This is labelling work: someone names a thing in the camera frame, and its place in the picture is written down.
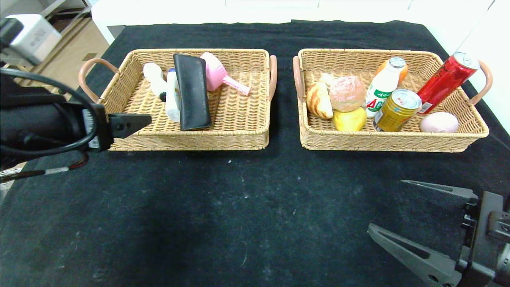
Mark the red drink can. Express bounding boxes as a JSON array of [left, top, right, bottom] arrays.
[[416, 52, 480, 115]]

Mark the white AD milk bottle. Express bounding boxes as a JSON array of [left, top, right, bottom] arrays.
[[365, 57, 407, 118]]

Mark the white brush bottle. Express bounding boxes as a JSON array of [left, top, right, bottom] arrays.
[[142, 63, 168, 102]]

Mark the round cream puff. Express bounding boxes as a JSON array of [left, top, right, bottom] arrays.
[[329, 75, 367, 112]]

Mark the wicker basket holding food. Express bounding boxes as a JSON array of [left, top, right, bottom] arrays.
[[293, 49, 493, 153]]

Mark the black camera cable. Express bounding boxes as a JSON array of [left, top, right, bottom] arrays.
[[0, 67, 99, 158]]

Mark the black leather pouch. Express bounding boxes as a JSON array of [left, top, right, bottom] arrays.
[[173, 54, 213, 132]]

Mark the wicker basket holding toiletries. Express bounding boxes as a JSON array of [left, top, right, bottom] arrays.
[[78, 49, 277, 151]]

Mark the black table cloth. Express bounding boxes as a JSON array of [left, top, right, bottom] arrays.
[[0, 20, 510, 287]]

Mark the grey shelf unit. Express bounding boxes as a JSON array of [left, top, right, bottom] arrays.
[[40, 0, 92, 40]]

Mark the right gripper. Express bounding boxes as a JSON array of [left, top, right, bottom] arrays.
[[367, 179, 510, 287]]

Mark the pink plastic scoop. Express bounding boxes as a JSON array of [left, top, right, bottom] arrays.
[[199, 52, 252, 96]]

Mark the red black tagged cable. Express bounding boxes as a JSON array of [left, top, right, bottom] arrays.
[[0, 151, 89, 184]]

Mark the yellow lemon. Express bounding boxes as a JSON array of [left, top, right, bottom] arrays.
[[333, 107, 367, 132]]

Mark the golden drink can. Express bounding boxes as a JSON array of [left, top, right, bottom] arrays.
[[373, 89, 422, 132]]

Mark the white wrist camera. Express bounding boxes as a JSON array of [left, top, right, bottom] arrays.
[[0, 14, 63, 67]]

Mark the white shampoo bottle blue cap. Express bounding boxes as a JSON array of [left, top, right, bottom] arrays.
[[165, 67, 182, 123]]

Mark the orange fruit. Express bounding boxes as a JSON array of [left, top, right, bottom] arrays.
[[377, 60, 409, 84]]

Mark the striped croissant bread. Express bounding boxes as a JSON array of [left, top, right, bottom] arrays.
[[306, 82, 334, 121]]

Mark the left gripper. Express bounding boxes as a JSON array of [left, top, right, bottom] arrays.
[[0, 101, 152, 156]]

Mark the pale pink egg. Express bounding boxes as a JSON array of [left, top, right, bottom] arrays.
[[420, 112, 459, 133]]

